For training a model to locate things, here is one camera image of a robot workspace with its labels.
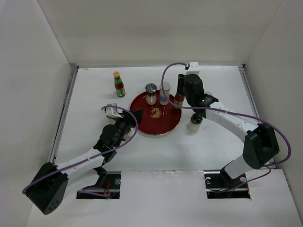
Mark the black-lid shaker right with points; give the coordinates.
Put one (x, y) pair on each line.
(195, 122)

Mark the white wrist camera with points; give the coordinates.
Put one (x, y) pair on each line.
(192, 68)
(111, 111)

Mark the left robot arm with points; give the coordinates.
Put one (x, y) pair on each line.
(49, 186)

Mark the ketchup bottle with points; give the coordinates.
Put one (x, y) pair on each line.
(179, 99)
(119, 86)

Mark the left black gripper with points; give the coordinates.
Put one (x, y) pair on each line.
(138, 113)

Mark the red round tray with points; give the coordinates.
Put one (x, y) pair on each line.
(157, 119)

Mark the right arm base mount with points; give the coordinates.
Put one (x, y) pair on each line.
(217, 188)

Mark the tall pearl jar blue label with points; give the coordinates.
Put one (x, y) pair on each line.
(164, 93)

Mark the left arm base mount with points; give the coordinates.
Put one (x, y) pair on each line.
(106, 187)

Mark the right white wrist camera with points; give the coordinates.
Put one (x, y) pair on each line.
(192, 68)

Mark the silver-lid spice shaker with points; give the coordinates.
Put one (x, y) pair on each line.
(151, 93)

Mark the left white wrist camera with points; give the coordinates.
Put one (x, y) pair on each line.
(111, 111)

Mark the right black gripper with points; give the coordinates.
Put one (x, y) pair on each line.
(180, 83)

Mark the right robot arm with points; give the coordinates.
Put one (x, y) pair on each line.
(259, 139)

